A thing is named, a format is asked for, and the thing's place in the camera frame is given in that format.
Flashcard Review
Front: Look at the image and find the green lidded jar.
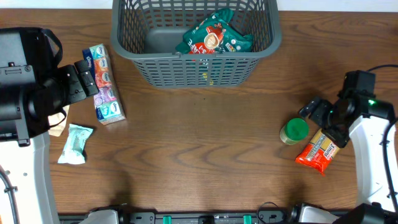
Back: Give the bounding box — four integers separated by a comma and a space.
280, 118, 309, 145

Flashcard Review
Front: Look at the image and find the Kleenex tissue multipack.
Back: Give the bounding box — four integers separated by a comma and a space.
82, 44, 126, 125

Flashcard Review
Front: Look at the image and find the red spaghetti pasta pack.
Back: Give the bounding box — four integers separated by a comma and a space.
295, 129, 340, 175

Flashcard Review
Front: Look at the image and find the grey plastic basket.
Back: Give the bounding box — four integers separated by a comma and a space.
111, 0, 282, 88

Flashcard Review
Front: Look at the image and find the green Nescafe coffee bag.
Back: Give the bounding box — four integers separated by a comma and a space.
175, 7, 254, 85

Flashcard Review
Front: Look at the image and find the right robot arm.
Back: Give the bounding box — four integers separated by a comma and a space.
290, 70, 397, 223

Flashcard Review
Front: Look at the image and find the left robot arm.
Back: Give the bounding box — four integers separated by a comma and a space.
1, 27, 98, 223

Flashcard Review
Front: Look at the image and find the beige paper pouch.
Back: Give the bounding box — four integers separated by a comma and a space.
48, 105, 70, 137

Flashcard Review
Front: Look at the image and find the small mint green packet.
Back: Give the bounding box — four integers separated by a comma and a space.
58, 124, 93, 165

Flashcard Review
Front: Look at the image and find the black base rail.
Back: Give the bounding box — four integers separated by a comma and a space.
58, 210, 343, 224

